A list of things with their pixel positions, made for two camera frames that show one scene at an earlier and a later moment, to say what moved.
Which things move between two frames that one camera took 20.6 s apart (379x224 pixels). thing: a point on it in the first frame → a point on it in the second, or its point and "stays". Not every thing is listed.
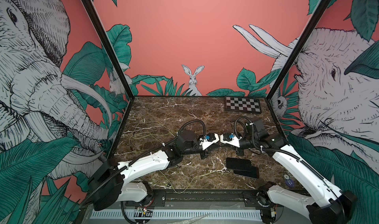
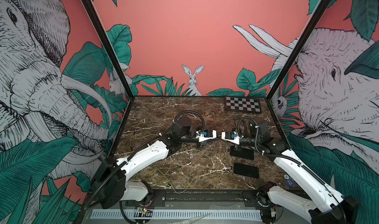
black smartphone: x=254 y=173 stays
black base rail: x=207 y=199 stays
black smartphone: x=238 y=164 → x=243 y=153
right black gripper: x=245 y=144 stays
